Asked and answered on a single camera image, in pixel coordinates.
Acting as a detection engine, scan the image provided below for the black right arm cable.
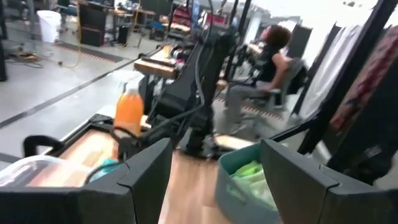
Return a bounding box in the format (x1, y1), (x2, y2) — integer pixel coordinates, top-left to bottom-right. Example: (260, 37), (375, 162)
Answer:
(136, 0), (215, 138)

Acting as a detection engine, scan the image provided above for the grey office chair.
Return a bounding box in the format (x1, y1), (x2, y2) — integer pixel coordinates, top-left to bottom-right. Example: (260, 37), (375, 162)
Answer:
(244, 58), (308, 138)

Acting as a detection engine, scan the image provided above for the dark green plastic basket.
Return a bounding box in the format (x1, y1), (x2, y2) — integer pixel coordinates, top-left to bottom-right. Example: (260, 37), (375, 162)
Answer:
(216, 142), (282, 224)

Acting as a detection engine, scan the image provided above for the red patterned hanging cloth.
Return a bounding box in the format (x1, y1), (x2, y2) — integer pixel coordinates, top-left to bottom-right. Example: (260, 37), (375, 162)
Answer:
(331, 26), (398, 131)

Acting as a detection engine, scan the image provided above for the tall clear plastic bin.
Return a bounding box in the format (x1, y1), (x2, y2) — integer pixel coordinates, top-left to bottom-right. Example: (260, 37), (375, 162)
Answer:
(0, 154), (94, 188)

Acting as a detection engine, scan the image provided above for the seated person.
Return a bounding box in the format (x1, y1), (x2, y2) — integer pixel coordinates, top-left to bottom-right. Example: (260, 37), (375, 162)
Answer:
(223, 24), (307, 136)

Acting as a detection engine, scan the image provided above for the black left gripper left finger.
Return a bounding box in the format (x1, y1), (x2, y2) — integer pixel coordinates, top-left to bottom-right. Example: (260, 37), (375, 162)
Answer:
(0, 138), (174, 224)

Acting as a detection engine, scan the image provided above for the white hanging sheet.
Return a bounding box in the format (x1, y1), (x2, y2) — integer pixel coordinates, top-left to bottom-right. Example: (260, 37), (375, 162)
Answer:
(298, 24), (363, 121)

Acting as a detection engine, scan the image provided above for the wooden workbench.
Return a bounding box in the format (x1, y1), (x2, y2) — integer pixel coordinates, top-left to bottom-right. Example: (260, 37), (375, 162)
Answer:
(133, 45), (180, 80)

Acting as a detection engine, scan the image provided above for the white bucket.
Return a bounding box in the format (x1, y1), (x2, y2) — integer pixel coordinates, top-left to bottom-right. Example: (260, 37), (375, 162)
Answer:
(36, 10), (62, 44)

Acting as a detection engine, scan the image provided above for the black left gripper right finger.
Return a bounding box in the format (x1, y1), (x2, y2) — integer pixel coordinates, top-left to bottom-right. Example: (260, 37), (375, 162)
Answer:
(260, 139), (398, 224)

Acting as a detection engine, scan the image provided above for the black box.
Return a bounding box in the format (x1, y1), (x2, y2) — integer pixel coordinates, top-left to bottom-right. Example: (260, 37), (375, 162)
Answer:
(77, 2), (108, 47)

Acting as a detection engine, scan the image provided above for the black aluminium rig frame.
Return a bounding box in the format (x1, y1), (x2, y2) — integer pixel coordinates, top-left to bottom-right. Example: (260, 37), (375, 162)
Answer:
(49, 0), (398, 187)

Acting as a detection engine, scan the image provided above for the orange liquid spray bottle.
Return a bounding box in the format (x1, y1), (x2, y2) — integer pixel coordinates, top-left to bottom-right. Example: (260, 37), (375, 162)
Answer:
(113, 70), (144, 136)

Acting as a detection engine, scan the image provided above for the pale green microfiber towel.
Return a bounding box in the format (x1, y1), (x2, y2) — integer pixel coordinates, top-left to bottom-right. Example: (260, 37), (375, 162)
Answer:
(226, 174), (277, 211)

